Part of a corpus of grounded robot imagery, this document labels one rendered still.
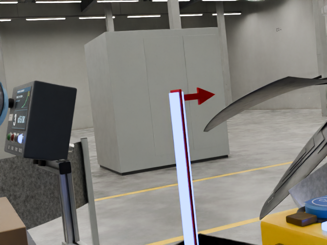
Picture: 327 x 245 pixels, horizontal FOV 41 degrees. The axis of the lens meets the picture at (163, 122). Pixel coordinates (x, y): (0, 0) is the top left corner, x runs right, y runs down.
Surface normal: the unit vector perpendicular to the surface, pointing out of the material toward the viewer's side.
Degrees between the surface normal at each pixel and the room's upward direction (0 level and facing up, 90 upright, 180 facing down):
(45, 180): 90
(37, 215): 90
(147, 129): 90
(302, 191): 55
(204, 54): 90
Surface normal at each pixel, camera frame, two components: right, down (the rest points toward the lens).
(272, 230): -0.86, 0.12
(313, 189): -0.40, -0.48
